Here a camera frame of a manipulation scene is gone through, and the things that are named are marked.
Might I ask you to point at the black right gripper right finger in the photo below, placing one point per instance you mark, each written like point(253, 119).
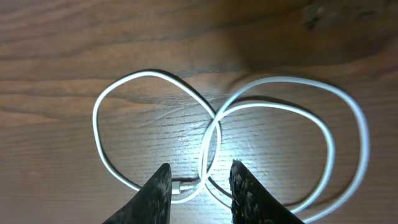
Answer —
point(252, 203)

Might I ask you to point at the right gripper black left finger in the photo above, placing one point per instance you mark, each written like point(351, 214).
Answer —
point(151, 205)

